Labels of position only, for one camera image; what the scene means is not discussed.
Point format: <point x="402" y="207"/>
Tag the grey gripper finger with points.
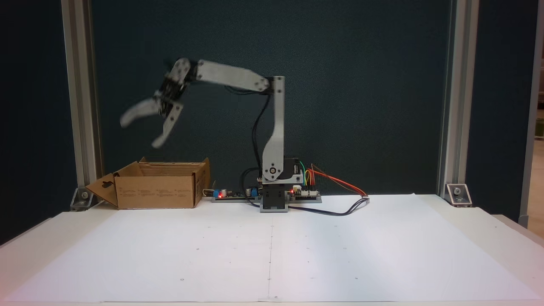
<point x="142" y="109"/>
<point x="171" y="121"/>

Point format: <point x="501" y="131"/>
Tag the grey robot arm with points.
<point x="276" y="127"/>

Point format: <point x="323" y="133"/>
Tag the brown cardboard box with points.
<point x="157" y="193"/>

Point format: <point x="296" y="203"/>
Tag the blue circuit board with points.
<point x="231" y="194"/>

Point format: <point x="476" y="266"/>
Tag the circuit board with jumper pins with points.
<point x="304" y="193"/>

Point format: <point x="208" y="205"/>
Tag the grey board mounting plate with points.
<point x="306" y="199"/>

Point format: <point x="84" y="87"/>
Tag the aluminium frame post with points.
<point x="458" y="93"/>
<point x="532" y="127"/>
<point x="80" y="42"/>

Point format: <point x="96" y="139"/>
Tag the metal corner bracket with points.
<point x="459" y="194"/>
<point x="85" y="199"/>

